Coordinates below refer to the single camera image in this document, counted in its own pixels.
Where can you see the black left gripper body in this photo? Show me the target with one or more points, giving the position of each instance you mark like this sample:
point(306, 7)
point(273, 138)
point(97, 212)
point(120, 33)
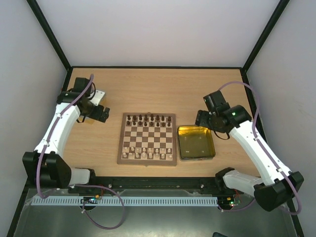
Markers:
point(97, 115)

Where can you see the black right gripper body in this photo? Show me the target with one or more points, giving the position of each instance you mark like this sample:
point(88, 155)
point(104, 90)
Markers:
point(201, 119)

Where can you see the gold interior green tin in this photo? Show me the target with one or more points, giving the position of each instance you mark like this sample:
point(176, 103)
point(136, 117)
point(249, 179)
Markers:
point(195, 143)

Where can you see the wooden chess board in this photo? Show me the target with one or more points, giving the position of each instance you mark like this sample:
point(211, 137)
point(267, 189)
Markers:
point(148, 137)

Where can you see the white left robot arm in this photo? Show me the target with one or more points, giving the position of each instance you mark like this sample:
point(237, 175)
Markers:
point(45, 166)

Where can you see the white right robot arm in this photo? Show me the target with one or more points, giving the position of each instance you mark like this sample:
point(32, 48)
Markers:
point(269, 166)

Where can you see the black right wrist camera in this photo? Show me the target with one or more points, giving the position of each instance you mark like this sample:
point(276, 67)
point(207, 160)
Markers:
point(216, 102)

